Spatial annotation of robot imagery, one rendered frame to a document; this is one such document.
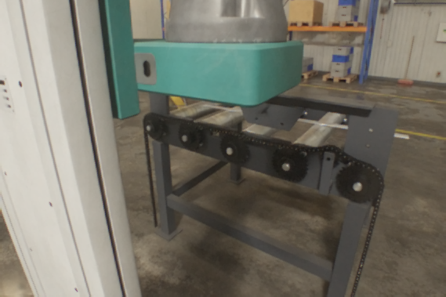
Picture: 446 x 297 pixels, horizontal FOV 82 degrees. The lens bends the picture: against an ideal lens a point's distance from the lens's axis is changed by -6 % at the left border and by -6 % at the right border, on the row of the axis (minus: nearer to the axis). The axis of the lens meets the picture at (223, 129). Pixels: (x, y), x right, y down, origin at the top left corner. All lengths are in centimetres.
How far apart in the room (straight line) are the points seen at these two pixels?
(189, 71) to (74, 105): 12
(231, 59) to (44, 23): 17
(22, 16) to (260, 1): 24
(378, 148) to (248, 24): 96
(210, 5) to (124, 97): 15
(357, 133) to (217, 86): 94
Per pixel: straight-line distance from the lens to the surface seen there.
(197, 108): 196
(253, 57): 26
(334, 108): 119
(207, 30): 29
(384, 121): 115
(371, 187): 120
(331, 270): 154
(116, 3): 34
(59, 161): 35
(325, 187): 121
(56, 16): 30
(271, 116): 128
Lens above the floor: 141
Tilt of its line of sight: 20 degrees down
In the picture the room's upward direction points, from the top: straight up
